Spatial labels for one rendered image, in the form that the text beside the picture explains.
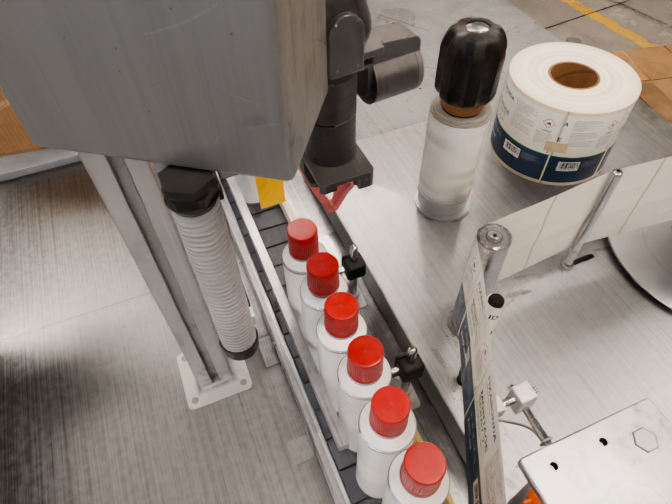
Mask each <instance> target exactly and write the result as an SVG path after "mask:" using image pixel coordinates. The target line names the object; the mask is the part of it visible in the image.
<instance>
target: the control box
mask: <svg viewBox="0 0 672 504"><path fill-rule="evenodd" d="M0 88H1V90H2V92H3V93H4V95H5V97H6V98H7V100H8V102H9V103H10V105H11V107H12V108H13V110H14V112H15V113H16V115H17V117H18V118H19V120H20V122H21V123H22V125H23V127H24V128H25V130H26V132H27V133H28V135H29V137H30V138H31V140H32V141H33V142H34V143H35V144H36V145H38V146H42V147H49V148H56V149H63V150H70V151H77V152H84V153H91V154H98V155H105V156H112V157H120V158H127V159H134V160H141V161H148V162H155V163H162V164H169V165H176V166H183V167H190V168H197V169H205V170H212V171H219V172H226V173H233V174H240V175H247V176H254V177H261V178H268V179H275V180H283V181H290V180H292V179H293V178H294V177H295V175H296V172H297V170H298V167H299V165H300V162H301V159H302V157H303V154H304V152H305V149H306V146H307V144H308V141H309V138H310V136H311V133H312V131H313V128H314V125H315V123H316V120H317V118H318V115H319V112H320V110H321V107H322V105H323V102H324V99H325V97H326V94H327V92H328V72H327V40H326V8H325V0H0Z"/></svg>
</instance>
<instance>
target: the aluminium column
mask: <svg viewBox="0 0 672 504"><path fill-rule="evenodd" d="M77 153H78V155H79V156H80V158H81V160H82V162H83V164H84V166H85V168H86V170H87V172H88V174H89V176H90V177H91V179H92V181H93V183H94V185H95V187H96V189H97V191H98V193H99V195H100V197H101V198H102V200H103V202H104V204H105V206H106V208H107V210H108V212H109V214H110V216H111V218H112V219H113V221H114V223H115V225H116V227H117V229H118V231H119V233H120V235H121V237H122V239H123V240H124V242H125V244H126V246H127V248H128V250H129V252H130V254H131V256H132V258H133V260H134V261H135V263H136V265H137V267H138V269H139V271H140V273H141V275H142V277H143V279H144V281H145V282H146V284H147V286H148V288H149V290H150V292H151V294H152V296H153V298H154V300H155V302H156V303H157V305H158V307H159V309H160V311H161V313H162V315H163V317H164V319H165V321H166V322H167V324H168V326H169V328H170V330H171V332H172V334H173V336H174V338H175V340H176V342H177V343H178V345H179V347H180V349H181V351H182V353H183V355H184V357H185V359H186V361H187V363H188V364H189V366H190V368H191V370H192V372H193V374H194V376H195V378H196V380H197V382H198V384H199V385H200V387H201V389H202V390H204V389H206V388H209V387H212V386H214V385H217V384H220V383H222V382H225V381H227V380H230V379H233V375H232V371H231V368H230V365H229V362H228V359H227V356H226V355H225V353H224V352H223V351H222V349H221V347H220V337H219V335H218V332H217V330H216V327H215V324H214V322H213V319H212V317H211V314H210V311H209V309H208V306H207V304H206V301H205V298H204V296H203V293H202V291H201V288H200V285H199V283H198V280H197V278H196V275H195V272H194V270H193V267H192V264H191V262H190V260H189V257H188V255H187V252H186V249H185V247H184V244H183V241H182V239H181V237H180V234H179V232H178V228H177V226H176V223H175V221H174V218H173V216H172V213H171V211H170V209H169V208H168V207H167V206H166V204H165V202H164V197H163V194H162V192H161V188H162V186H161V184H160V181H159V179H158V176H157V173H156V171H155V168H154V166H153V163H152V162H148V161H141V160H134V159H127V158H120V157H112V156H105V155H98V154H91V153H84V152H77Z"/></svg>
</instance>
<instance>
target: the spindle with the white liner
mask: <svg viewBox="0 0 672 504"><path fill-rule="evenodd" d="M506 50H507V37H506V33H505V31H504V29H503V28H502V26H501V25H499V24H496V23H494V22H492V21H491V20H490V19H487V18H482V17H480V18H470V17H466V18H462V19H460V20H458V22H457V23H455V24H453V25H451V26H450V27H449V28H448V30H447V31H446V33H445V34H444V36H443V38H442V41H441V44H440V50H439V57H438V63H437V70H436V76H435V85H434V86H435V89H436V91H437V92H438V93H439V95H438V96H437V97H435V98H434V99H433V101H432V102H431V104H430V110H429V119H428V124H427V130H426V139H425V145H424V151H423V160H422V165H421V170H420V178H419V180H418V184H417V189H418V190H417V191H416V194H415V204H416V206H417V208H418V209H419V211H420V212H421V213H423V214H424V215H425V216H427V217H429V218H431V219H434V220H439V221H451V220H455V219H458V218H460V217H462V216H463V215H464V214H466V212H467V211H468V209H469V206H470V197H471V195H472V192H473V184H474V181H475V177H476V172H477V168H478V165H479V162H480V158H481V154H482V149H483V146H484V143H485V139H486V136H487V131H488V127H489V123H490V120H491V117H492V108H491V105H490V104H489V102H491V101H492V100H493V98H494V97H495V95H496V91H497V88H498V84H499V80H500V77H501V73H502V69H503V65H504V61H505V57H506Z"/></svg>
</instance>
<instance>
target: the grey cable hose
mask: <svg viewBox="0 0 672 504"><path fill-rule="evenodd" d="M158 176H159V179H160V182H161V186H162V188H161V192H162V194H163V197H164V202H165V204H166V206H167V207H168V208H169V209H170V211H171V213H172V216H173V218H174V221H175V223H176V226H177V228H178V232H179V234H180V237H181V239H182V241H183V244H184V247H185V249H186V252H187V255H188V257H189V260H190V262H191V264H192V267H193V270H194V272H195V275H196V278H197V280H198V283H199V285H200V288H201V291H202V293H203V296H204V298H205V301H206V304H207V306H208V309H209V311H210V314H211V317H212V319H213V322H214V324H215V327H216V330H217V332H218V335H219V337H220V347H221V349H222V351H223V352H224V353H225V355H226V356H227V357H229V358H231V359H233V360H236V361H242V360H246V359H248V358H250V357H252V356H253V355H254V354H255V353H256V351H257V349H258V346H259V344H260V343H259V333H258V330H257V329H256V327H255V326H254V324H253V320H252V316H251V312H250V309H249V305H248V301H247V297H246V294H245V290H244V286H243V282H242V279H241V275H240V271H239V267H238V264H237V260H236V256H235V253H234V249H233V245H232V242H231V238H230V234H229V231H228V227H227V223H226V220H225V216H224V212H223V209H222V205H221V201H220V197H219V195H220V188H219V185H218V182H217V181H216V180H215V178H214V175H213V173H212V170H205V169H197V168H190V167H183V166H176V165H168V166H167V167H165V168H164V169H163V170H161V171H160V172H158Z"/></svg>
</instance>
